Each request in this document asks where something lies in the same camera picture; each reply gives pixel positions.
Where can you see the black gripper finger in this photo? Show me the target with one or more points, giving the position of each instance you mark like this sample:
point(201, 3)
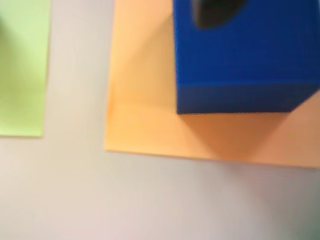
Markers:
point(215, 12)

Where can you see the green paper square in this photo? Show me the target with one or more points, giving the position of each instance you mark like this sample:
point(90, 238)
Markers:
point(22, 75)

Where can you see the orange paper square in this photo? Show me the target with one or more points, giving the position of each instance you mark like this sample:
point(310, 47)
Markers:
point(140, 120)

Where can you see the large blue cube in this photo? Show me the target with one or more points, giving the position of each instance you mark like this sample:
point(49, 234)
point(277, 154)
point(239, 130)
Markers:
point(237, 62)

